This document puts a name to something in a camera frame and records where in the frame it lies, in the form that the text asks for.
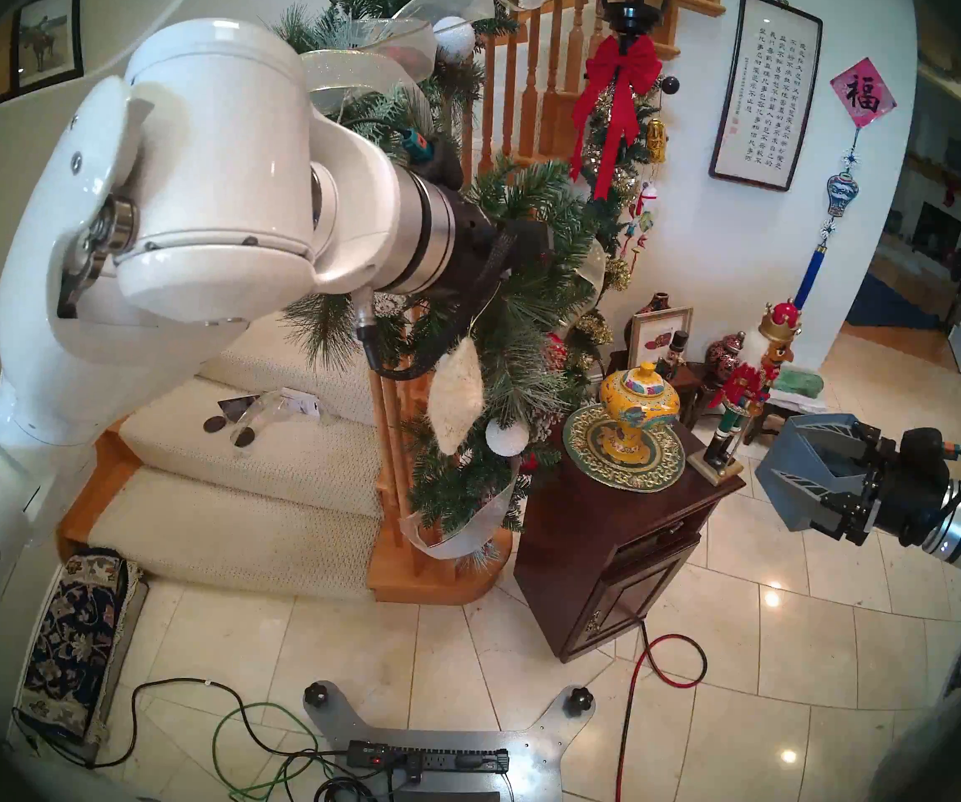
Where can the red ribbed ball ornament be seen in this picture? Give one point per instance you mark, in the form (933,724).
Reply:
(555,351)

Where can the white glitter star ornament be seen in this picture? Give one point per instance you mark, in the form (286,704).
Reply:
(455,395)

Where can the small framed red picture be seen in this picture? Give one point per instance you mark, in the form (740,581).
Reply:
(660,338)

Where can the blue tassel hanging charm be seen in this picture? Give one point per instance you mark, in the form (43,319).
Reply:
(839,195)

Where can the small black hat nutcracker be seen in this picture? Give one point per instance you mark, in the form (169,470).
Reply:
(674,353)

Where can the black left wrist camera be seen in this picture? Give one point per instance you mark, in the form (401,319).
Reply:
(445,167)

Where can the dark red cloisonne jar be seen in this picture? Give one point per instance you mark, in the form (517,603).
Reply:
(725,357)

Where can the gold bell ornament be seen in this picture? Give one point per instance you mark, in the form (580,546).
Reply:
(656,140)

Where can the dark slim vase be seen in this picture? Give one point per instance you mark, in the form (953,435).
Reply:
(658,302)

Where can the red white hanging ornament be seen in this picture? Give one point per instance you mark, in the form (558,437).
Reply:
(646,197)

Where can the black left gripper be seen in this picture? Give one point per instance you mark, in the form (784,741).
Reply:
(480,249)

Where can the clear plastic packaging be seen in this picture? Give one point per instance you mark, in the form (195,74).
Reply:
(263,408)

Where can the framed horse picture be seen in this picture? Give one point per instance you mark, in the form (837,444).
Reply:
(48,36)

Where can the green jade piece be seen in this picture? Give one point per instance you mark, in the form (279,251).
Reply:
(798,383)

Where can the small white glitter ball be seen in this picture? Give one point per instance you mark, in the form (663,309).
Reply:
(506,438)

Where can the tall nutcracker soldier figure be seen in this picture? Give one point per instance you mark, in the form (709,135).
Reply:
(748,383)

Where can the silver faceted ball ornament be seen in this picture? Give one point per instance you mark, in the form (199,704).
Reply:
(390,304)

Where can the carpeted wooden staircase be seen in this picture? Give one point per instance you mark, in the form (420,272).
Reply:
(255,491)

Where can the sheer white ribbon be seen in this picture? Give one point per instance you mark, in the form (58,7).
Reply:
(363,65)
(459,541)

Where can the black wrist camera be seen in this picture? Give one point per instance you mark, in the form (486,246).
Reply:
(925,451)
(445,167)

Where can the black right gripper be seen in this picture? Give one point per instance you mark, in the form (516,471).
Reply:
(898,499)

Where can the dark floral patterned rug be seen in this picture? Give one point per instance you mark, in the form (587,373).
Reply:
(71,642)

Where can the blue grey square bin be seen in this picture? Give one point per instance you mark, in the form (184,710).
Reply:
(789,508)

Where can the framed calligraphy scroll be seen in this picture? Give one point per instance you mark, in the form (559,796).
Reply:
(764,90)

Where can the green gold tinsel garland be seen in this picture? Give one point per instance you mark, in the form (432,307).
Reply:
(632,182)

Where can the black base knob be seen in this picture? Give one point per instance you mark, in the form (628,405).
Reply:
(580,699)
(317,695)

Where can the large white ball ornament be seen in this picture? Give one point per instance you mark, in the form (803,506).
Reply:
(453,38)

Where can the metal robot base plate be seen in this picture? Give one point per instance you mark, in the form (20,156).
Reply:
(539,750)

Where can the dark wood cabinet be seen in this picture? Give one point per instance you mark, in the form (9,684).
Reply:
(606,558)

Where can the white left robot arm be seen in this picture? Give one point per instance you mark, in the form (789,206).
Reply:
(196,140)

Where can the red velvet bow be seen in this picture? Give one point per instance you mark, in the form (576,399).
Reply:
(618,65)

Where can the black power strip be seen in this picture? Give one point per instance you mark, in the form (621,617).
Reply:
(438,758)

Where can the red diamond fu sign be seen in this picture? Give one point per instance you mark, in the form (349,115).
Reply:
(862,93)

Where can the green gold decorative plate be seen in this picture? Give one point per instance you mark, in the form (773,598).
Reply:
(585,449)

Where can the yellow porcelain lidded jar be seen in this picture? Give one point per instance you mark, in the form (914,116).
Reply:
(639,399)

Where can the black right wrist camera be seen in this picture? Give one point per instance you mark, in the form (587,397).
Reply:
(925,451)

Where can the green pine garland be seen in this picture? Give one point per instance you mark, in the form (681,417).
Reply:
(530,324)

